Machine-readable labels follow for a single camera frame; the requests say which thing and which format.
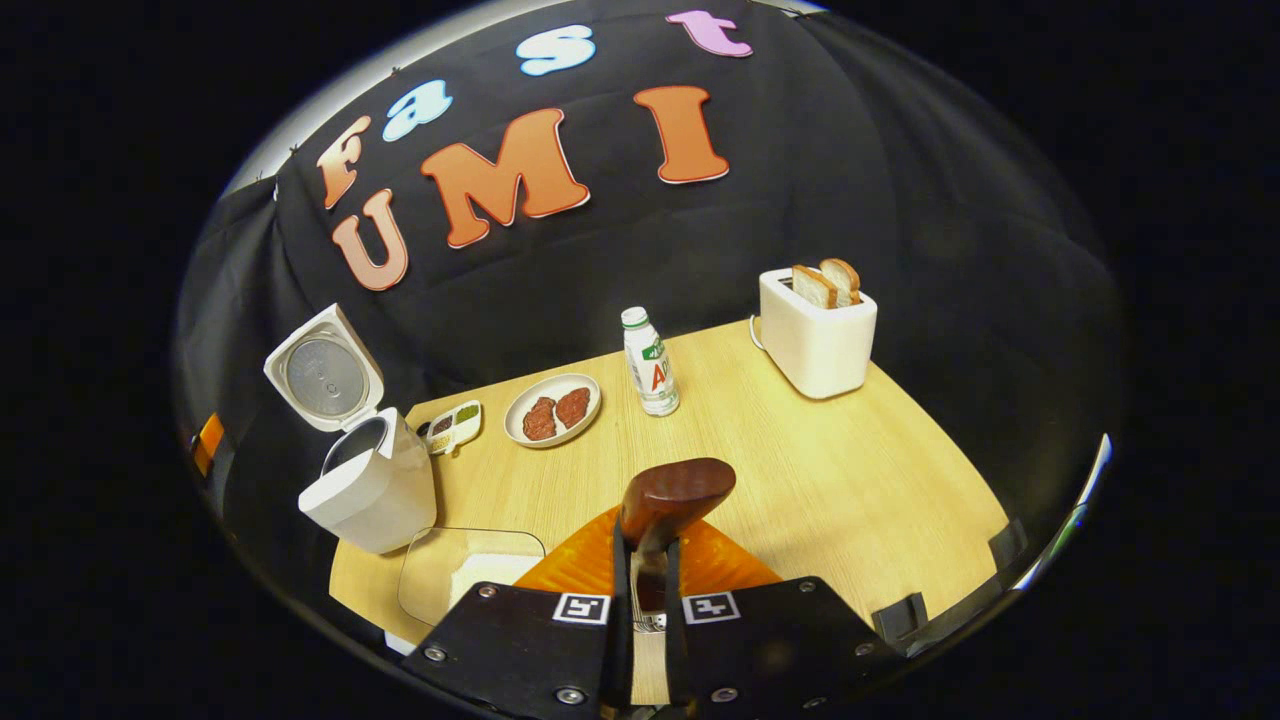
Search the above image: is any clear rice container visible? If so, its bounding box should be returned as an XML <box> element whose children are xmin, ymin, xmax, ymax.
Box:
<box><xmin>397</xmin><ymin>527</ymin><xmax>548</xmax><ymax>629</ymax></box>

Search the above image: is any white rice cooker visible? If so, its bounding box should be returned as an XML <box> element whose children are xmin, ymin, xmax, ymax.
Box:
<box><xmin>263</xmin><ymin>303</ymin><xmax>438</xmax><ymax>556</ymax></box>

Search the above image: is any white toaster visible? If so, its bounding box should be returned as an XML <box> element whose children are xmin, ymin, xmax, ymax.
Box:
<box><xmin>757</xmin><ymin>266</ymin><xmax>879</xmax><ymax>401</ymax></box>

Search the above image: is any white milk bottle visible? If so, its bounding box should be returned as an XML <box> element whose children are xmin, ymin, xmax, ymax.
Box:
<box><xmin>621</xmin><ymin>306</ymin><xmax>681</xmax><ymax>418</ymax></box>

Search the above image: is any white divided bean dish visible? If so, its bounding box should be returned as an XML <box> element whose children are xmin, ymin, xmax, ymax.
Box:
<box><xmin>425</xmin><ymin>400</ymin><xmax>484</xmax><ymax>456</ymax></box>

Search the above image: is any black backdrop cloth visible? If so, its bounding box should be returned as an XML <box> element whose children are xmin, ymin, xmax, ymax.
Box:
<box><xmin>175</xmin><ymin>0</ymin><xmax>1126</xmax><ymax>561</ymax></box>

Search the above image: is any white round plate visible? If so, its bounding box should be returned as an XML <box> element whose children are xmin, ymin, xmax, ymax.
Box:
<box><xmin>503</xmin><ymin>373</ymin><xmax>603</xmax><ymax>448</ymax></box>

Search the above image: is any black table bracket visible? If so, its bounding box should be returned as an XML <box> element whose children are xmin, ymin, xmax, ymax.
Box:
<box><xmin>988</xmin><ymin>518</ymin><xmax>1028</xmax><ymax>573</ymax></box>
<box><xmin>873</xmin><ymin>593</ymin><xmax>928</xmax><ymax>643</ymax></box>

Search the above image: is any brown wooden spoon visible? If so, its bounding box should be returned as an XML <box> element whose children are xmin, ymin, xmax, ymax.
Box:
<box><xmin>620</xmin><ymin>457</ymin><xmax>738</xmax><ymax>613</ymax></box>

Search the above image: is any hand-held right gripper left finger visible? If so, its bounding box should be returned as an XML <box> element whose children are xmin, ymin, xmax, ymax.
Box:
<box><xmin>403</xmin><ymin>505</ymin><xmax>636</xmax><ymax>720</ymax></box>

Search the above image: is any toast bread slice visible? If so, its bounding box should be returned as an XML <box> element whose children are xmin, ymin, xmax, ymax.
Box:
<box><xmin>820</xmin><ymin>258</ymin><xmax>862</xmax><ymax>306</ymax></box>
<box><xmin>792</xmin><ymin>264</ymin><xmax>839</xmax><ymax>309</ymax></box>

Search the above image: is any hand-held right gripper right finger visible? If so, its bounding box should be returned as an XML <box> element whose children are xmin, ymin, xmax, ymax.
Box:
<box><xmin>665</xmin><ymin>515</ymin><xmax>906</xmax><ymax>720</ymax></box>

